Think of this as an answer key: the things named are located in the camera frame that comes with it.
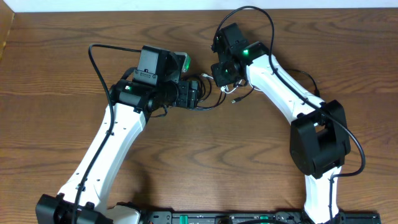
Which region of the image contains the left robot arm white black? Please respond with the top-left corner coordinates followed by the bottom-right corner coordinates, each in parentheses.
top-left (35, 45), bottom-right (198, 223)

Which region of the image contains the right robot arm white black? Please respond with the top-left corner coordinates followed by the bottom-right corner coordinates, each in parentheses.
top-left (211, 23), bottom-right (351, 223)

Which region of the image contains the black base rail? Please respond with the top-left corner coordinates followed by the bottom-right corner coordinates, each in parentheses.
top-left (138, 210), bottom-right (382, 224)

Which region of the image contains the black USB cable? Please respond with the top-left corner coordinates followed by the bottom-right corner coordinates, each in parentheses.
top-left (183, 68), bottom-right (321, 112)

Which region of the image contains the white USB cable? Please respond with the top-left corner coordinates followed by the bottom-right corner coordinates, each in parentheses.
top-left (200, 73), bottom-right (264, 95)

